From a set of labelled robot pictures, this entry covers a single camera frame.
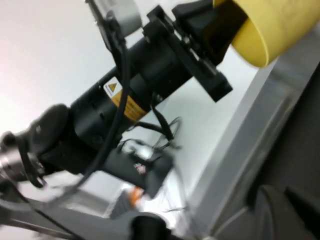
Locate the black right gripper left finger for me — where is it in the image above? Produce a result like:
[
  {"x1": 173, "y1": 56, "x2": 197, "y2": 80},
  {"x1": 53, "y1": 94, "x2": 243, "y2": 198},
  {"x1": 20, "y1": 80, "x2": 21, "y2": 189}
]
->
[{"x1": 249, "y1": 185, "x2": 309, "y2": 240}]

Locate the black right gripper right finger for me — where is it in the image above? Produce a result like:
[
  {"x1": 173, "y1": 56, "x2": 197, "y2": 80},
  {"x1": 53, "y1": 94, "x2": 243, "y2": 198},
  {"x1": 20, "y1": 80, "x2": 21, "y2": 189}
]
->
[{"x1": 285, "y1": 186, "x2": 320, "y2": 240}]

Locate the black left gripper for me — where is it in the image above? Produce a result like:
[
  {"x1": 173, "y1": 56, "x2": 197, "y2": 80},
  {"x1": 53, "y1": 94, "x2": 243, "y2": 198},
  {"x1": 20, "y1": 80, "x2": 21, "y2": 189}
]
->
[{"x1": 129, "y1": 0, "x2": 234, "y2": 103}]

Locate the yellow plastic cup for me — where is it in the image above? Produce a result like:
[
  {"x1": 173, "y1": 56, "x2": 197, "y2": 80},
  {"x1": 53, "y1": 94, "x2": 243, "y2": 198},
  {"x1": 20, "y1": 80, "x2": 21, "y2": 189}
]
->
[{"x1": 211, "y1": 0, "x2": 320, "y2": 69}]

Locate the black control box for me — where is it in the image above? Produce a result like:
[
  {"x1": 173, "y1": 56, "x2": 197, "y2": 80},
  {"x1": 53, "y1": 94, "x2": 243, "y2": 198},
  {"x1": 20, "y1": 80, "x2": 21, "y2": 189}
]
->
[{"x1": 103, "y1": 142, "x2": 175, "y2": 200}]

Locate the small orange plastic part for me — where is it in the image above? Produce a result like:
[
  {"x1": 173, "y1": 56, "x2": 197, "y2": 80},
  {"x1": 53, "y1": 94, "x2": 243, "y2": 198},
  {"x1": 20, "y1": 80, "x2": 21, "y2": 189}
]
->
[{"x1": 128, "y1": 187, "x2": 145, "y2": 210}]

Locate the grey metal crossbar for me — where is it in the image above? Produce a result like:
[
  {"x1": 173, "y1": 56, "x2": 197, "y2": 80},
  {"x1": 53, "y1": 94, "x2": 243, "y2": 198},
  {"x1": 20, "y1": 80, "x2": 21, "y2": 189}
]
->
[{"x1": 0, "y1": 192, "x2": 181, "y2": 240}]

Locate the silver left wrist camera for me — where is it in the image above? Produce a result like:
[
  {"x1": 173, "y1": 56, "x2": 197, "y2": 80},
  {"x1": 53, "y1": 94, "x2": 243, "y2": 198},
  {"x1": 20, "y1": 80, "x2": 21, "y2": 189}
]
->
[{"x1": 84, "y1": 0, "x2": 145, "y2": 41}]

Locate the grey aluminium frame rail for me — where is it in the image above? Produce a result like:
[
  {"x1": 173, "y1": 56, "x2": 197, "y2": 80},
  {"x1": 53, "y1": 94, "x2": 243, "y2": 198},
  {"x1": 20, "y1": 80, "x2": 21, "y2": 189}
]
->
[{"x1": 194, "y1": 57, "x2": 320, "y2": 240}]

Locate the black left camera cable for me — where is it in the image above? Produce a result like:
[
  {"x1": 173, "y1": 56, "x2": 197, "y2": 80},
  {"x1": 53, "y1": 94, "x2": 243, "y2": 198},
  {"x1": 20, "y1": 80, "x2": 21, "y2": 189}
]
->
[{"x1": 42, "y1": 12, "x2": 132, "y2": 201}]

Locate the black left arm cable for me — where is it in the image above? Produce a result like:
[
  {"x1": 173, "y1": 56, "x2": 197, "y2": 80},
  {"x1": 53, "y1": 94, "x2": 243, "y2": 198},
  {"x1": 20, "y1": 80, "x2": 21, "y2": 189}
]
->
[{"x1": 134, "y1": 94, "x2": 176, "y2": 143}]

